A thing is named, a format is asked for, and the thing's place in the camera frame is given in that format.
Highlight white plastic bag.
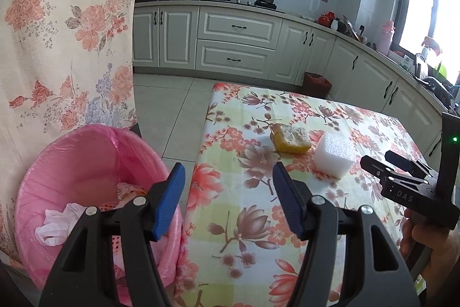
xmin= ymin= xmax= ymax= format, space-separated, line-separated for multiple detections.
xmin=35 ymin=203 xmax=85 ymax=246

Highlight yellow sponge piece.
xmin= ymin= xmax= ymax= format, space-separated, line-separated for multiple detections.
xmin=271 ymin=123 xmax=313 ymax=154

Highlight pink trash bin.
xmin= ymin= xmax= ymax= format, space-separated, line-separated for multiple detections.
xmin=14 ymin=123 xmax=184 ymax=307

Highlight floral curtain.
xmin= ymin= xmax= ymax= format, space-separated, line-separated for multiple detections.
xmin=0 ymin=0 xmax=148 ymax=257

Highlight white foam block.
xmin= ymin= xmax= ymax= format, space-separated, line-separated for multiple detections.
xmin=314 ymin=132 xmax=357 ymax=179

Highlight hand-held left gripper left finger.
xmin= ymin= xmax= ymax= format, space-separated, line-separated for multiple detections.
xmin=39 ymin=162 xmax=186 ymax=307

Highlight pink thermos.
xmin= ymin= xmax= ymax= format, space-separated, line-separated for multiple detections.
xmin=378 ymin=20 xmax=396 ymax=56

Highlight dark red waste bin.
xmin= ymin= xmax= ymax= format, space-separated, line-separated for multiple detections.
xmin=301 ymin=72 xmax=332 ymax=100

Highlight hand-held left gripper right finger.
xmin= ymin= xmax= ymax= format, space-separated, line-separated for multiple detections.
xmin=272 ymin=162 xmax=422 ymax=307

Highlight white base cabinets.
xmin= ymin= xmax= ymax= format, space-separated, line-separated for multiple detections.
xmin=132 ymin=2 xmax=460 ymax=164

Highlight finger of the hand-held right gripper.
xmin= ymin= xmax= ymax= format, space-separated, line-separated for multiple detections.
xmin=385 ymin=150 xmax=438 ymax=179
xmin=360 ymin=155 xmax=396 ymax=186

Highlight metal tray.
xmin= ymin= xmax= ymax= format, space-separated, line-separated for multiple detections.
xmin=341 ymin=15 xmax=360 ymax=41

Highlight person's right hand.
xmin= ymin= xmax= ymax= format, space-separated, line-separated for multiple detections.
xmin=400 ymin=208 xmax=460 ymax=279

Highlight black gas stove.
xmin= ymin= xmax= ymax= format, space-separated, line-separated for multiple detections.
xmin=208 ymin=0 xmax=286 ymax=11

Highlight dark framed window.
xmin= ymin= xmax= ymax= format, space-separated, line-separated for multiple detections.
xmin=395 ymin=0 xmax=460 ymax=56

